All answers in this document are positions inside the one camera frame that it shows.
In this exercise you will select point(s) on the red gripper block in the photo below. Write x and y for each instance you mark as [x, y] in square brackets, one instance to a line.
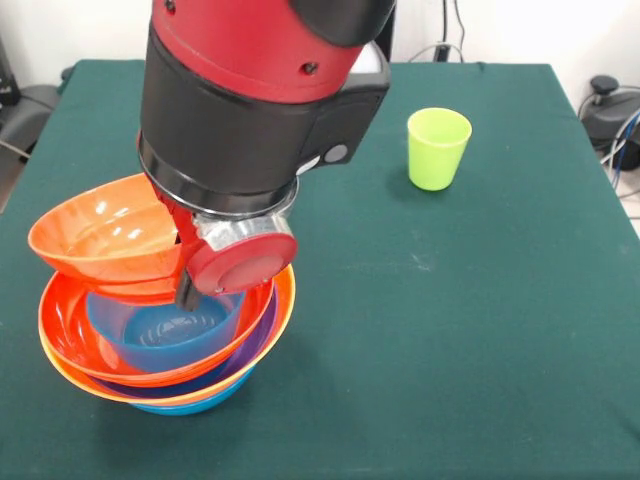
[240, 265]

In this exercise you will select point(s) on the small blue plastic bowl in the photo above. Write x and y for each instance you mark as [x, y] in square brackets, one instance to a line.
[170, 335]

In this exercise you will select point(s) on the purple plastic bowl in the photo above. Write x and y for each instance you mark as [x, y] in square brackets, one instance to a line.
[260, 340]

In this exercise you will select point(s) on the large orange plastic bowl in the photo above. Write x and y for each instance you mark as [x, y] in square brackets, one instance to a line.
[285, 300]

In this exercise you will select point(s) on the red plastic bowl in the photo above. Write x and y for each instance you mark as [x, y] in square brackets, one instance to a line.
[100, 245]
[60, 320]

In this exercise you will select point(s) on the medium blue plastic bowl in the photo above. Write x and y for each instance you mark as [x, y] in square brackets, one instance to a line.
[200, 402]

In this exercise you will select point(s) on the green plastic cup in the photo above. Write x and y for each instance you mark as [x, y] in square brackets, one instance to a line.
[437, 155]

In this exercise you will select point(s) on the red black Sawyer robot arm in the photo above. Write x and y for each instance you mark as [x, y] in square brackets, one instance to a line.
[250, 100]

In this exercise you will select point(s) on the dark green tablecloth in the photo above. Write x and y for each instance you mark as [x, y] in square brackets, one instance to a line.
[450, 350]

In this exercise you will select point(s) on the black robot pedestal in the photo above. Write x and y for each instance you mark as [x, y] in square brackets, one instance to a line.
[387, 40]

